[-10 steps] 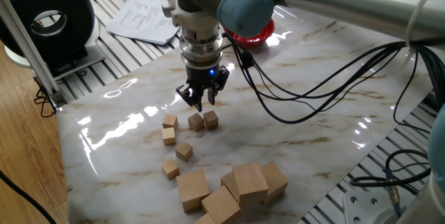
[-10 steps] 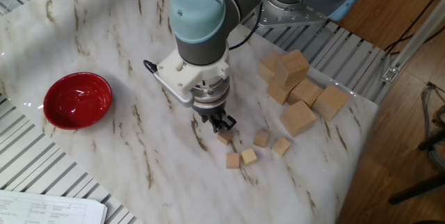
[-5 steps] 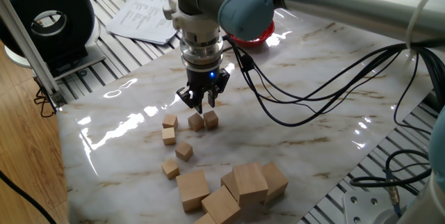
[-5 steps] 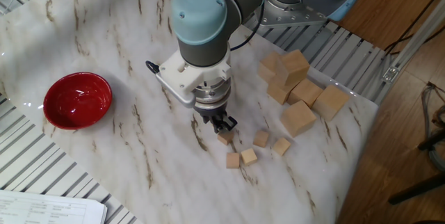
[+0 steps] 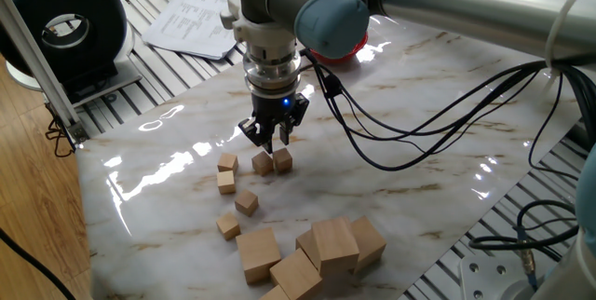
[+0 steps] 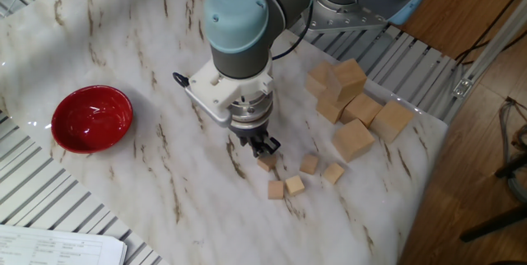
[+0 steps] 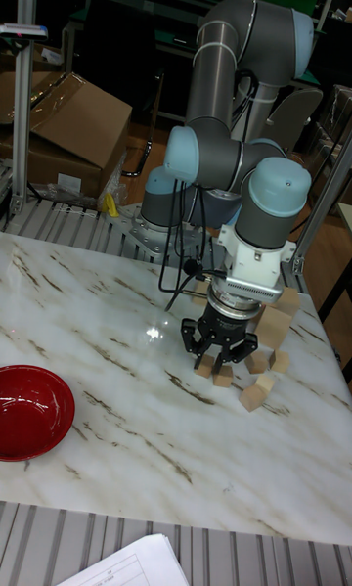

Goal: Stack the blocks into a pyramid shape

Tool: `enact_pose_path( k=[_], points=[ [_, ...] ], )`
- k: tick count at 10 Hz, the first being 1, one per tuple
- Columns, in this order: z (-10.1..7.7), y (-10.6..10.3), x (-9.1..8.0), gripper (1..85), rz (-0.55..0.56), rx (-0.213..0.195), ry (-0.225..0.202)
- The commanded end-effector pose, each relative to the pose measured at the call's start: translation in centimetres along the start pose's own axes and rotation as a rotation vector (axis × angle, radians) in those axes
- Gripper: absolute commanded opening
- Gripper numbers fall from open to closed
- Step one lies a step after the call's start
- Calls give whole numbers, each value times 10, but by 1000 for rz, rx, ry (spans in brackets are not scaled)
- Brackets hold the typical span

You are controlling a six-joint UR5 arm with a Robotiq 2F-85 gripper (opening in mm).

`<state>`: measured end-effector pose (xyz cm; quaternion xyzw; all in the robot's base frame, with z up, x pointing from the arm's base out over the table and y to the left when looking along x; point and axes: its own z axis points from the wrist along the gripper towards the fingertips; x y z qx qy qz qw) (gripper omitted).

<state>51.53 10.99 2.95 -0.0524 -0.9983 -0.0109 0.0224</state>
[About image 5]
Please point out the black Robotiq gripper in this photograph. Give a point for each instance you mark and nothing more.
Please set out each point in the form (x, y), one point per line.
(274, 106)

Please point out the small wooden cube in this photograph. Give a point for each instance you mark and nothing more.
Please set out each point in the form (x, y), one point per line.
(246, 203)
(228, 225)
(226, 182)
(282, 160)
(227, 162)
(262, 163)

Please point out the large wooden cube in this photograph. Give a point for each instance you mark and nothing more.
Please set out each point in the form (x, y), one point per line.
(335, 244)
(295, 274)
(258, 254)
(274, 294)
(370, 241)
(307, 246)

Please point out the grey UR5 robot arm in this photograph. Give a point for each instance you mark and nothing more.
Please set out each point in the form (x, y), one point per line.
(465, 6)

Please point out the white printed paper stack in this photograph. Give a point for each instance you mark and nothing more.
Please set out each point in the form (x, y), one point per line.
(195, 20)

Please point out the red bowl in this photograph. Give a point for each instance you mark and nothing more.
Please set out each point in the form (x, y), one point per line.
(347, 55)

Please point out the white marble pattern board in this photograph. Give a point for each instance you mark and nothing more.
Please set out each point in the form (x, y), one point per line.
(372, 197)

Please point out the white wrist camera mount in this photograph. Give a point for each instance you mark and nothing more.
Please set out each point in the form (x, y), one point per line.
(261, 34)

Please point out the aluminium frame profile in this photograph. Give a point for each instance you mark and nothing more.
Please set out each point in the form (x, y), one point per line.
(35, 62)

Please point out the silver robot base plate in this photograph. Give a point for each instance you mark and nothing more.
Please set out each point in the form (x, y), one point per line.
(484, 281)

